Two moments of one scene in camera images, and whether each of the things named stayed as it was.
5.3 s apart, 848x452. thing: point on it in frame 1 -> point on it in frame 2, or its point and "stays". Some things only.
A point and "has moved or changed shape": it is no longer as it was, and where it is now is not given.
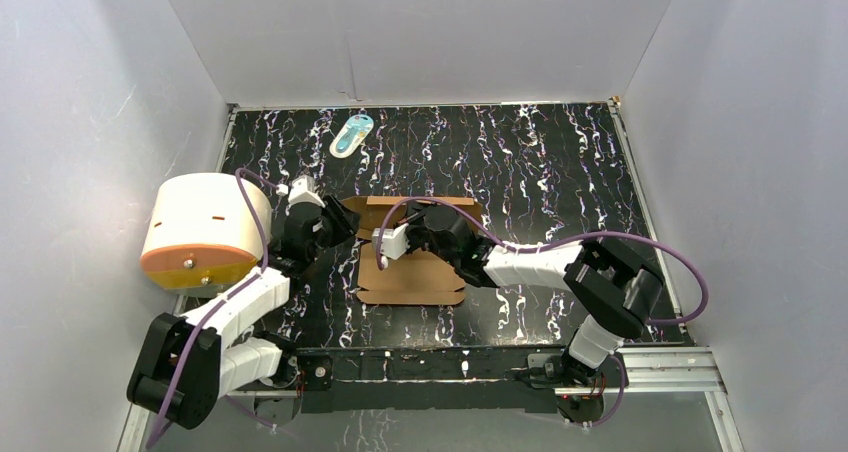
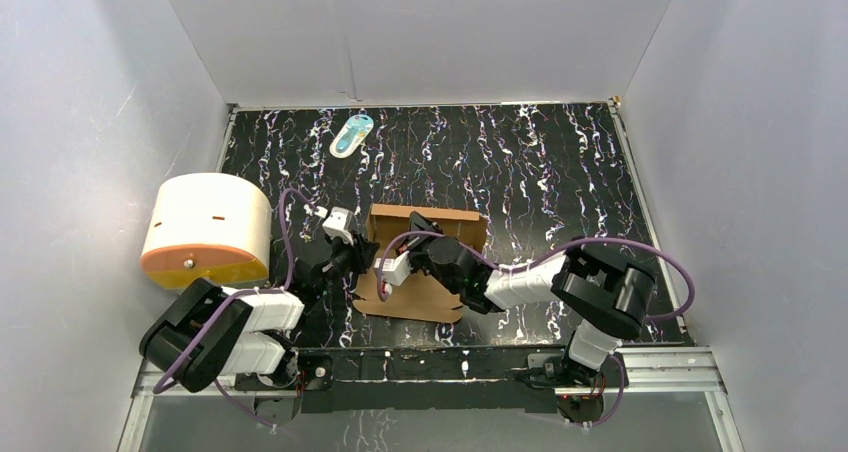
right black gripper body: [419, 237] -> [420, 259]
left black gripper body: [329, 217] -> [358, 250]
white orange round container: [202, 240] stays
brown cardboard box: [444, 228] has moved or changed shape
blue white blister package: [356, 128] stays
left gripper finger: [338, 222] -> [364, 252]
